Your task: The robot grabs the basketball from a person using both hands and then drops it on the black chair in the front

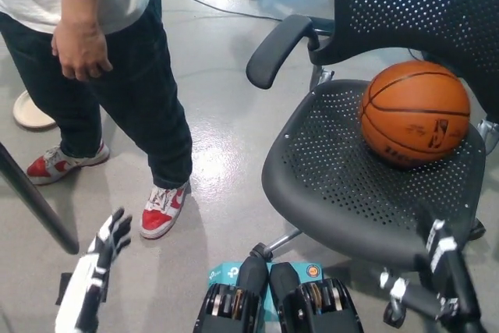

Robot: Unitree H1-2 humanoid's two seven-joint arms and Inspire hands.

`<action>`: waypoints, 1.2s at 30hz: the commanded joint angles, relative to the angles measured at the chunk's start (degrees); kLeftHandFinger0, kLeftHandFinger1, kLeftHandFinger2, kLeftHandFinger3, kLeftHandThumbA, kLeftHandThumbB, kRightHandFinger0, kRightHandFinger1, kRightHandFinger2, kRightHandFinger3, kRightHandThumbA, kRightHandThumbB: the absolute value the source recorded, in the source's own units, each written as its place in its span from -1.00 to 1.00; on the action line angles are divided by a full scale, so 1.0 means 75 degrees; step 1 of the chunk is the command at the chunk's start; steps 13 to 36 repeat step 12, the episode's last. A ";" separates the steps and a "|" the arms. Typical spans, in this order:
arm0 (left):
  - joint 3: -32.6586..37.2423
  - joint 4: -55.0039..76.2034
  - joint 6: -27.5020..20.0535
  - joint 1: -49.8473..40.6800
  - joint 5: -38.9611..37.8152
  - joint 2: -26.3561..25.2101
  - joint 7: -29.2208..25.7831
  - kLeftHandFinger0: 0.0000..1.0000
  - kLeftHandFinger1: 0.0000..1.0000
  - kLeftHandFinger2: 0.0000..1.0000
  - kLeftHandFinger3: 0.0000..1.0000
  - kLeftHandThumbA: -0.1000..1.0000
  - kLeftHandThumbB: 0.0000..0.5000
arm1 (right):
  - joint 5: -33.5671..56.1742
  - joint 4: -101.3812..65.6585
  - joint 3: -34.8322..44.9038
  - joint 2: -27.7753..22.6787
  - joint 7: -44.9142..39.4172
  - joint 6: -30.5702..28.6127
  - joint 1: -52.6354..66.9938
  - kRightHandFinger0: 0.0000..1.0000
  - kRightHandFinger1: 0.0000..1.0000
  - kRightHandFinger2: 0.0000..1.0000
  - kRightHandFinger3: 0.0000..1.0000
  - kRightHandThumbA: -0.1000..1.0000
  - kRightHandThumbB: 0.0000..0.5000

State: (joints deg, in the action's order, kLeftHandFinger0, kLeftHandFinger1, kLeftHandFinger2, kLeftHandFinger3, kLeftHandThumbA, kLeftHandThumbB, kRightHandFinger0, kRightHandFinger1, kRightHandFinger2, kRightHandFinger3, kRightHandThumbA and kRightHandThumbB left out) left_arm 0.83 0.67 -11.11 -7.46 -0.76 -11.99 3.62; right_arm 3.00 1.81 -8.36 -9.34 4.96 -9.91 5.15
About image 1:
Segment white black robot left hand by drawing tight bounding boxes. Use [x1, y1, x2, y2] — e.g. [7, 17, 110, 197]
[54, 207, 133, 333]

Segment person's left hand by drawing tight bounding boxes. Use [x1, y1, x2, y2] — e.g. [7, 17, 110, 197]
[51, 19, 114, 81]

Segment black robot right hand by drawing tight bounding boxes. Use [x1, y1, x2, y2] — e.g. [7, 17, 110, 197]
[380, 218, 488, 333]

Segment orange NBA basketball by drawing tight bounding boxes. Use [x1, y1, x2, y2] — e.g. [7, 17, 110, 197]
[360, 60, 472, 171]

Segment person in grey shirt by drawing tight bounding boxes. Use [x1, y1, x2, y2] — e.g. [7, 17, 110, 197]
[0, 0, 194, 190]

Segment black perforated office chair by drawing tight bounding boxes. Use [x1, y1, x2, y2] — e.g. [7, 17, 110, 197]
[245, 0, 499, 328]

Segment black floor tape patch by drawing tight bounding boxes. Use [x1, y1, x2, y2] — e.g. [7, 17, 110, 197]
[54, 272, 73, 306]

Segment beige round plate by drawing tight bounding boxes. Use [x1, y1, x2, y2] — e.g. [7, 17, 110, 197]
[12, 90, 58, 131]

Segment black metal pole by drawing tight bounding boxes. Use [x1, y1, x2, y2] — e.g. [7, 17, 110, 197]
[0, 142, 80, 255]

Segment red white left sneaker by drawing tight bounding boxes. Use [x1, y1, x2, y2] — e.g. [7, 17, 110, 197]
[139, 179, 191, 240]

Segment red white sneaker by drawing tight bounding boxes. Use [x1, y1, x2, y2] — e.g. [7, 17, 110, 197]
[26, 140, 111, 186]
[139, 179, 191, 240]

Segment red white right sneaker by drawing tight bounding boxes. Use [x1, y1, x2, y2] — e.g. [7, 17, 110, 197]
[26, 140, 111, 186]

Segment teal router box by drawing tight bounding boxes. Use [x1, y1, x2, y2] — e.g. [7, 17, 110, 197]
[206, 260, 324, 333]

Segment thin black floor cable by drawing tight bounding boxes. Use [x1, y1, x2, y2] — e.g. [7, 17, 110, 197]
[159, 0, 282, 22]

